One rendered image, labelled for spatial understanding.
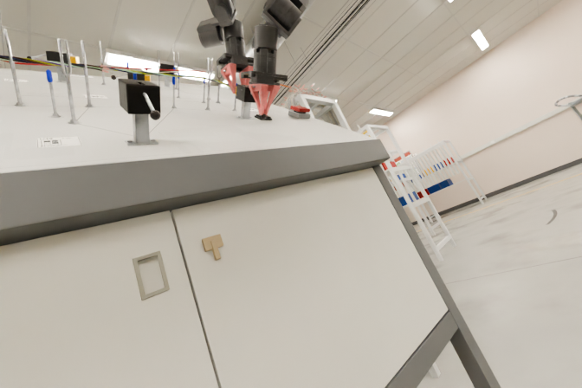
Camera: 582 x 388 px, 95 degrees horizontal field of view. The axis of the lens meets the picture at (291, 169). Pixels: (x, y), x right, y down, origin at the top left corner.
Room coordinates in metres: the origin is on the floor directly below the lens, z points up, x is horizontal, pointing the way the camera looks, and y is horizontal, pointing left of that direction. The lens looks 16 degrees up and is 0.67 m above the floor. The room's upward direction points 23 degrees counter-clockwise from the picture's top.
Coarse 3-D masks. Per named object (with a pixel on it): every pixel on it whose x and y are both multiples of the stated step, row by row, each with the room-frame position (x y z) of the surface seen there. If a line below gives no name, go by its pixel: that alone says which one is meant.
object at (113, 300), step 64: (0, 256) 0.26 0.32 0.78; (64, 256) 0.30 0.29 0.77; (128, 256) 0.34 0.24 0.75; (0, 320) 0.26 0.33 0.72; (64, 320) 0.29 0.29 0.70; (128, 320) 0.33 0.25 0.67; (192, 320) 0.38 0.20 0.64; (0, 384) 0.26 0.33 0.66; (64, 384) 0.29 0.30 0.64; (128, 384) 0.32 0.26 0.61; (192, 384) 0.36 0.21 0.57
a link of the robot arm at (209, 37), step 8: (216, 8) 0.53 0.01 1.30; (224, 8) 0.54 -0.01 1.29; (224, 16) 0.55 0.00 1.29; (232, 16) 0.59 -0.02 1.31; (200, 24) 0.60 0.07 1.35; (208, 24) 0.59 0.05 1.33; (216, 24) 0.59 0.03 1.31; (224, 24) 0.58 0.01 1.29; (232, 24) 0.58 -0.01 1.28; (200, 32) 0.61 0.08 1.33; (208, 32) 0.61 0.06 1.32; (216, 32) 0.61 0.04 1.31; (200, 40) 0.62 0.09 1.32; (208, 40) 0.62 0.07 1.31; (216, 40) 0.62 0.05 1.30
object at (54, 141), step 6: (36, 138) 0.33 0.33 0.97; (42, 138) 0.33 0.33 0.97; (48, 138) 0.34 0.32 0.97; (54, 138) 0.34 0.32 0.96; (60, 138) 0.35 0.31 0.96; (66, 138) 0.35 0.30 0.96; (72, 138) 0.35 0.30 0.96; (78, 138) 0.36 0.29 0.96; (42, 144) 0.32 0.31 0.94; (48, 144) 0.32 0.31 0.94; (54, 144) 0.33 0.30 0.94; (60, 144) 0.33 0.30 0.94; (66, 144) 0.33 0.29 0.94; (72, 144) 0.34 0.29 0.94; (78, 144) 0.34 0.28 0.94
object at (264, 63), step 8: (256, 48) 0.52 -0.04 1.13; (264, 48) 0.52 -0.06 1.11; (256, 56) 0.53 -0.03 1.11; (264, 56) 0.53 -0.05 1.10; (272, 56) 0.53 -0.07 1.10; (256, 64) 0.54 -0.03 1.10; (264, 64) 0.53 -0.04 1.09; (272, 64) 0.54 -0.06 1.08; (248, 72) 0.53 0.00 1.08; (256, 72) 0.52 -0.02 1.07; (264, 72) 0.54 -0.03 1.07; (272, 72) 0.55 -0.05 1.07; (280, 80) 0.57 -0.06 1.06
